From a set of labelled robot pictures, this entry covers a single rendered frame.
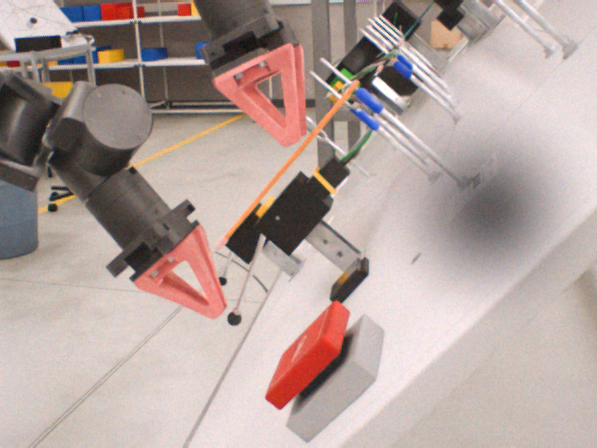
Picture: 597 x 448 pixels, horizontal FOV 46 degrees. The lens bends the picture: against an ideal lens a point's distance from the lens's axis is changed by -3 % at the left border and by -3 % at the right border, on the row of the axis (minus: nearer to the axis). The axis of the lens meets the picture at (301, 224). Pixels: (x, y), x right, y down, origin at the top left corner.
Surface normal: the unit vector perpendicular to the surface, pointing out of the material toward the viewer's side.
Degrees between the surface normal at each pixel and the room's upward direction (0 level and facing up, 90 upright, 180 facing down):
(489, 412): 0
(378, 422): 90
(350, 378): 90
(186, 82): 90
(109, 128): 59
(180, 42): 90
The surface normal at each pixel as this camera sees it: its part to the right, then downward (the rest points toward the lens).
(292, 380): -0.18, 0.31
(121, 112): 0.48, -0.31
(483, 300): -0.76, -0.64
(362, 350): 0.62, -0.70
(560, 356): -0.05, -0.95
